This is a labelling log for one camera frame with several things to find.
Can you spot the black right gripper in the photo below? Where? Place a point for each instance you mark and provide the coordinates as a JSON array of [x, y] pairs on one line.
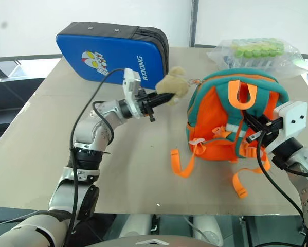
[[270, 127]]

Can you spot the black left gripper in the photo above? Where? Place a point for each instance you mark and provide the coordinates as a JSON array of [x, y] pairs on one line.
[[145, 104]]

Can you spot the beige plush toy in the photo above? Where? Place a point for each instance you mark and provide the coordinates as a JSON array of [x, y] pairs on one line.
[[170, 85]]

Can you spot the orange and teal backpack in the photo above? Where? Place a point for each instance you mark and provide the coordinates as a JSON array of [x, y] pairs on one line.
[[207, 118]]

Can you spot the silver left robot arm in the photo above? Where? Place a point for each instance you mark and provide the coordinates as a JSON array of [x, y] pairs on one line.
[[87, 130]]

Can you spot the clear plastic bag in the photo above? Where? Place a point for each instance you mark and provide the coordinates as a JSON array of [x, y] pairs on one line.
[[285, 61]]

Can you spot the blue kick pad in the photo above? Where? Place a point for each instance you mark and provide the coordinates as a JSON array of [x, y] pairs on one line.
[[105, 49]]

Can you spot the green capped tube rack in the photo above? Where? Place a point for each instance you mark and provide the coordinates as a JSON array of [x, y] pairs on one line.
[[256, 49]]

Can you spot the threaded metal pole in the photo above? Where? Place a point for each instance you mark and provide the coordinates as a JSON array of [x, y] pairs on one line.
[[193, 23]]

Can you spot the white rounded robot leg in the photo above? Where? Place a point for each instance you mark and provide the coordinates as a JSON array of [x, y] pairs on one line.
[[135, 226], [207, 227]]

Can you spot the grey robot torso plate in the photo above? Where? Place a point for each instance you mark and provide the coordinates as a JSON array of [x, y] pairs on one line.
[[153, 242]]

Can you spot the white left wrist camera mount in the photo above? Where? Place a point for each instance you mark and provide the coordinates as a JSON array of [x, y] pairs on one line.
[[129, 79]]

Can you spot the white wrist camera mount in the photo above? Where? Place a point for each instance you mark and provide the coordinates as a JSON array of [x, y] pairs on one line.
[[293, 115], [129, 79]]

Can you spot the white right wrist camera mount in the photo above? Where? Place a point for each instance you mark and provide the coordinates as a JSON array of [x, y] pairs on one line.
[[293, 115]]

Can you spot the dark metal frame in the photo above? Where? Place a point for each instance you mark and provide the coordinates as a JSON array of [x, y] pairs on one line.
[[12, 85]]

